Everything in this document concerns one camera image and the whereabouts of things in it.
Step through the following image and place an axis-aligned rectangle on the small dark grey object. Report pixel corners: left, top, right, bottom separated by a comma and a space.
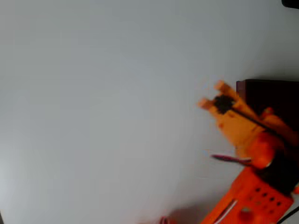
213, 94, 235, 115

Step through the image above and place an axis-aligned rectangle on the black object at corner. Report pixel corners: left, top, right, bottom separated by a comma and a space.
281, 0, 299, 9

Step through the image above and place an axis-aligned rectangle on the dark red open box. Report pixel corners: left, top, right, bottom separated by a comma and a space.
236, 79, 299, 133

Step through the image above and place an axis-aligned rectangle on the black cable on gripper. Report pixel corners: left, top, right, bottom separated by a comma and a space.
233, 107, 282, 138

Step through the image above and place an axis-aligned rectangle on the red white servo cable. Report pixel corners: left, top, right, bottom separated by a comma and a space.
211, 153, 253, 166

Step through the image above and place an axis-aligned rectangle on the thin black cable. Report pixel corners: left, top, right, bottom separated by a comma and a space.
278, 207, 299, 224

